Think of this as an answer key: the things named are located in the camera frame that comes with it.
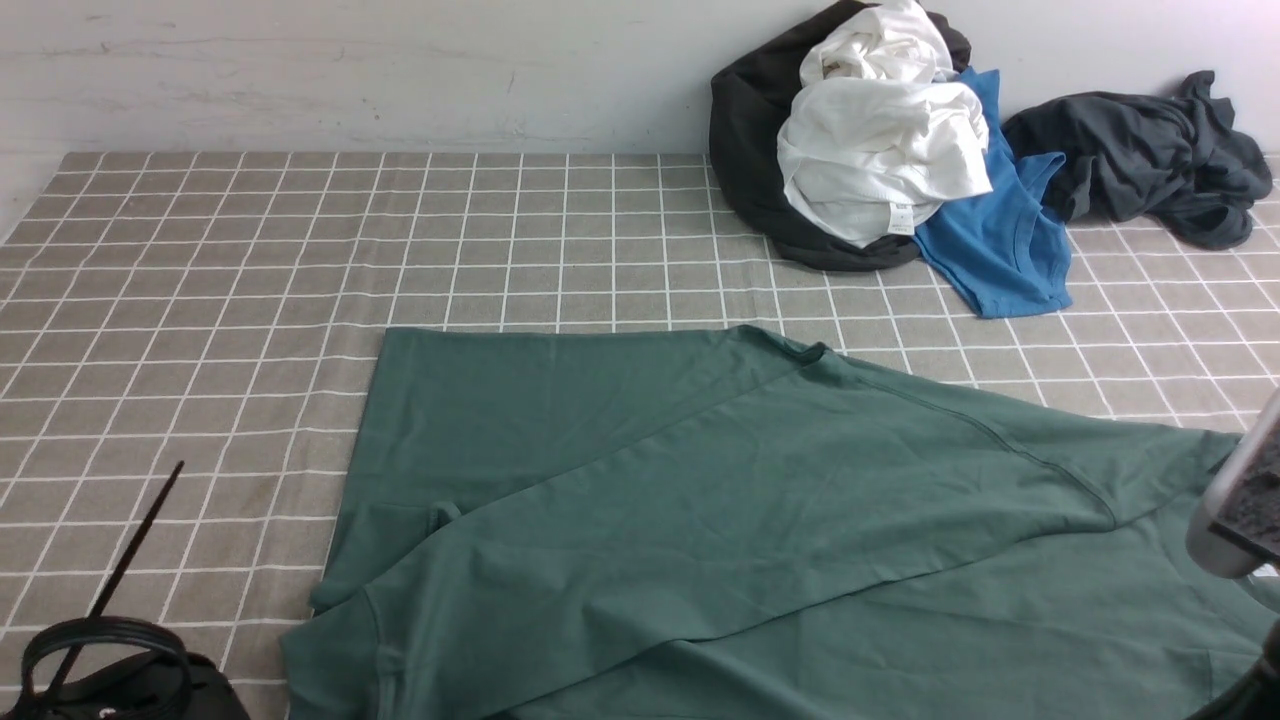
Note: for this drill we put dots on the green long-sleeved shirt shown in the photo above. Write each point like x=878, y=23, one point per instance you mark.
x=731, y=525

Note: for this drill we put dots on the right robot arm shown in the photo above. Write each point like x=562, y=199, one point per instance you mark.
x=1232, y=534

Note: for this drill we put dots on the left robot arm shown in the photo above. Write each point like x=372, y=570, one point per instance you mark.
x=150, y=685

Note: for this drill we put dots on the black garment under white shirt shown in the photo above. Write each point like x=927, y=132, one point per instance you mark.
x=751, y=99

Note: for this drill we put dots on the white shirt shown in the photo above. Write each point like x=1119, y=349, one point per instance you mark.
x=881, y=133

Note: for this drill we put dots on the blue shirt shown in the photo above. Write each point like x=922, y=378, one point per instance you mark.
x=1004, y=252

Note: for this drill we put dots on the dark grey crumpled shirt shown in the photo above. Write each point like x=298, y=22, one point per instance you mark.
x=1177, y=159

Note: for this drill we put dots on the grey checkered tablecloth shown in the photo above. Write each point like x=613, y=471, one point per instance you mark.
x=224, y=310

